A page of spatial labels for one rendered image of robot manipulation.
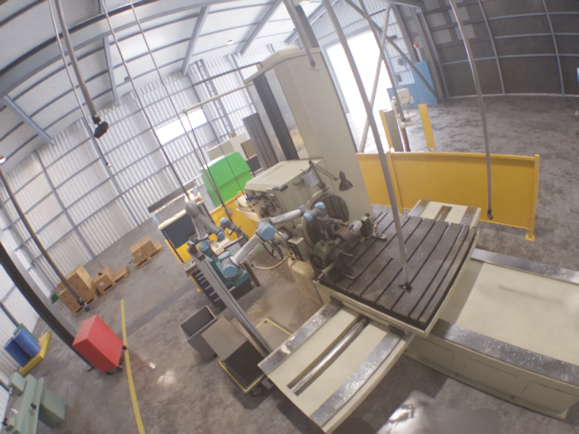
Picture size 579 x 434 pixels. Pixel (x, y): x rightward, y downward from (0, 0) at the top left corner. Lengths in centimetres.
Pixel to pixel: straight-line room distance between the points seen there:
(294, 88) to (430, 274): 214
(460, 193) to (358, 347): 284
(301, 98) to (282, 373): 258
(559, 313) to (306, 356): 236
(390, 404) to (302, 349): 106
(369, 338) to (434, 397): 97
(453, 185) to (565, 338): 274
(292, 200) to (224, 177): 412
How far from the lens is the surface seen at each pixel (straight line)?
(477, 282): 279
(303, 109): 267
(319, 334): 246
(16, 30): 953
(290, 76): 266
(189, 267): 402
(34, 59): 552
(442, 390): 279
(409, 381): 283
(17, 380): 611
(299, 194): 254
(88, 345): 505
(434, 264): 236
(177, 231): 432
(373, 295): 220
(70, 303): 977
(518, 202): 406
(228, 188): 660
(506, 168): 385
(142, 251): 886
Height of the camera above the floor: 262
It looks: 25 degrees down
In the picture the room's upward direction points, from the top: 24 degrees counter-clockwise
